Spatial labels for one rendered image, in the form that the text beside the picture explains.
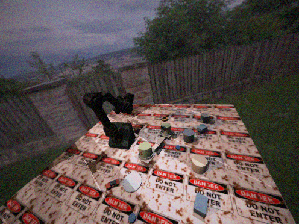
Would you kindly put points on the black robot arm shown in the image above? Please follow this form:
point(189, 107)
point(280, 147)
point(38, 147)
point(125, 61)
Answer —
point(94, 101)

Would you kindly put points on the beige cylinder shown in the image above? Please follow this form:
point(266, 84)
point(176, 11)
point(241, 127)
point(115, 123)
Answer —
point(199, 164)

